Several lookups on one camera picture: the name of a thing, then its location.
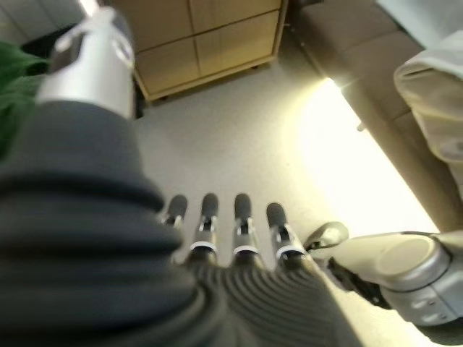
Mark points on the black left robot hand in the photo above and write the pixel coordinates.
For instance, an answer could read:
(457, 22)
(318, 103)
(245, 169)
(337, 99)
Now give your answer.
(108, 289)

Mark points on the white duvet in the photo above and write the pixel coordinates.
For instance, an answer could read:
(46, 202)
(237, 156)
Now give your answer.
(434, 108)

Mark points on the white fitted bed sheet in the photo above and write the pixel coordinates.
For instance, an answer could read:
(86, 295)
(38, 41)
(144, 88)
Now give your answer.
(427, 18)

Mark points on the green fabric piece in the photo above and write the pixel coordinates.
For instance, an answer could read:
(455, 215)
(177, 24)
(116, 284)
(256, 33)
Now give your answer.
(14, 90)

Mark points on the green left robot foot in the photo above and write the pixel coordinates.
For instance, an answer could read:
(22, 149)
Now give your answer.
(332, 233)

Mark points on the wooden nightstand with drawers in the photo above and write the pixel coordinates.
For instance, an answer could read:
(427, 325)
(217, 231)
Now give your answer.
(202, 43)

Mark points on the silver left robot leg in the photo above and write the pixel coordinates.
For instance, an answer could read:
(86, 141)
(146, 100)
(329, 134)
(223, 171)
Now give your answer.
(416, 267)

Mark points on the brown upholstered bed frame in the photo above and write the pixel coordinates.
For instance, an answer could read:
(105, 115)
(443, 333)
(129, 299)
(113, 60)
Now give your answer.
(361, 72)

